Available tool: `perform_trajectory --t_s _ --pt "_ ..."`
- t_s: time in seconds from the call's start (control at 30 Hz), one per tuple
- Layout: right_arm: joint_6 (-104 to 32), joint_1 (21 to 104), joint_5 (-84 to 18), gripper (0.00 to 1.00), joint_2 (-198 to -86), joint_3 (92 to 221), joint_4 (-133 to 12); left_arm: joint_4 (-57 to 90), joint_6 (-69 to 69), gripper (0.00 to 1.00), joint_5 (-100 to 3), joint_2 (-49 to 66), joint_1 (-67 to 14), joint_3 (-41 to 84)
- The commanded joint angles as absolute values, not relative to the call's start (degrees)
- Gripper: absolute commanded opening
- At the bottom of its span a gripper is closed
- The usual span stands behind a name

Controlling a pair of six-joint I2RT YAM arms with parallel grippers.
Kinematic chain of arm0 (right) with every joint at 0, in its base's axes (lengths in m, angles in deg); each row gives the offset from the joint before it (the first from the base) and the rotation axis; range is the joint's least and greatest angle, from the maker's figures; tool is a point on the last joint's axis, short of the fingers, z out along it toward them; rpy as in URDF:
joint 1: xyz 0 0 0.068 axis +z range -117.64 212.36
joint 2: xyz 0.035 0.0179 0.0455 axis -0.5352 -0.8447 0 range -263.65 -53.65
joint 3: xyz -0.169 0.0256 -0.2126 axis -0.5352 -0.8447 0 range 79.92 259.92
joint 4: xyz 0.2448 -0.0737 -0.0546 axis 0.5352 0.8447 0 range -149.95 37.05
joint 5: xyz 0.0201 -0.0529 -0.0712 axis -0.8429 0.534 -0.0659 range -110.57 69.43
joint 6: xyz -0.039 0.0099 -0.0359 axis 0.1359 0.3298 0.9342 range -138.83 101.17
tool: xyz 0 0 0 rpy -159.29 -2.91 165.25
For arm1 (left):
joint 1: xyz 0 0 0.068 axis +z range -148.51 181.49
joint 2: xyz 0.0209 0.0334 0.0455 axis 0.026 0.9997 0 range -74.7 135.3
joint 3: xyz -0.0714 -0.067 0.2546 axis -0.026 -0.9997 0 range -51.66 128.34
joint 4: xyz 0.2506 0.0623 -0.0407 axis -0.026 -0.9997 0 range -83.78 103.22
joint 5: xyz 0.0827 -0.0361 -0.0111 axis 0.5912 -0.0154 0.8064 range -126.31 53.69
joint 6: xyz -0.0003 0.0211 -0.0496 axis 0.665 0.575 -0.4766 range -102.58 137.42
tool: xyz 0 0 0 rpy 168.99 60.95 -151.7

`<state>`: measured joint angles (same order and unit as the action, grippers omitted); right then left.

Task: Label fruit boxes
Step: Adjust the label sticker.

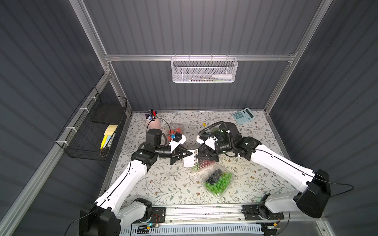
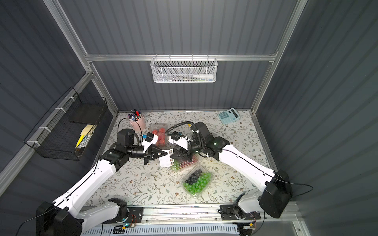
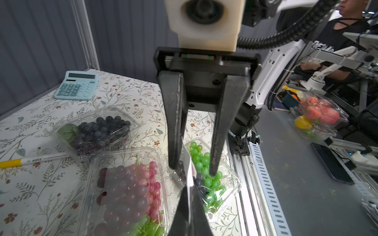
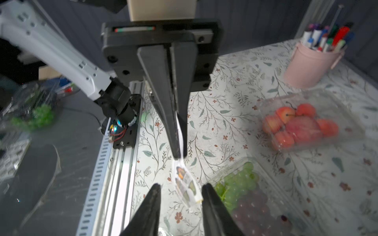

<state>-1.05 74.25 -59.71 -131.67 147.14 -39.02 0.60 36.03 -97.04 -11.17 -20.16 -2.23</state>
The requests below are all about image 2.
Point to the teal calculator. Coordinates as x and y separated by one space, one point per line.
229 116

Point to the clear box green black grapes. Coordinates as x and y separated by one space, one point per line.
197 180

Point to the clear box mixed grapes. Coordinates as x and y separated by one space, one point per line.
181 164

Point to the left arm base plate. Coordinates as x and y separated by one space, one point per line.
135 216

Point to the pink pen cup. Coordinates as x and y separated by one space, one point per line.
137 120

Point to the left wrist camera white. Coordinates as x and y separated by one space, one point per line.
149 139

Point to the yellow sticky notes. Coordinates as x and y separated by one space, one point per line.
85 136

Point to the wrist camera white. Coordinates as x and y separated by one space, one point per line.
149 139
179 140

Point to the white sticker sheet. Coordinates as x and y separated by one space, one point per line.
167 160

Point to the black wire wall basket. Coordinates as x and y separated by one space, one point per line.
57 136

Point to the white wire mesh basket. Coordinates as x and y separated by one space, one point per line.
191 71

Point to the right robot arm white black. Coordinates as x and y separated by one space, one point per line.
189 138

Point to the clear box red fruit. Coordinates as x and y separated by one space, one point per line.
159 129

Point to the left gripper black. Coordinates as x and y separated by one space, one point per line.
149 153

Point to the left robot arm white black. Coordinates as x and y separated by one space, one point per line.
64 217

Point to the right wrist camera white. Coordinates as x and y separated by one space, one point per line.
179 140

